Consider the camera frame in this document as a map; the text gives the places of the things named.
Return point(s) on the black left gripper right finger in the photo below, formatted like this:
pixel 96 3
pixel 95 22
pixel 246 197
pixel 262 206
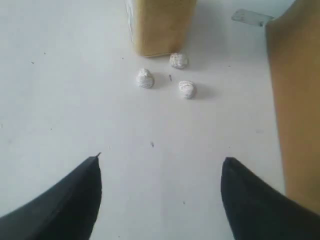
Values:
pixel 256 211

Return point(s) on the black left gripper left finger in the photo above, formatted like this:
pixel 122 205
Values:
pixel 66 211

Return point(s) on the large brown paper bag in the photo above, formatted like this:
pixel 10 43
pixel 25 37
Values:
pixel 293 48

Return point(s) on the grey tape strip on table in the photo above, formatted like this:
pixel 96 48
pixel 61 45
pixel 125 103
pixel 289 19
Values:
pixel 251 17

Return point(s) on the yellow grain bottle white cap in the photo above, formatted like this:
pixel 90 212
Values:
pixel 159 27

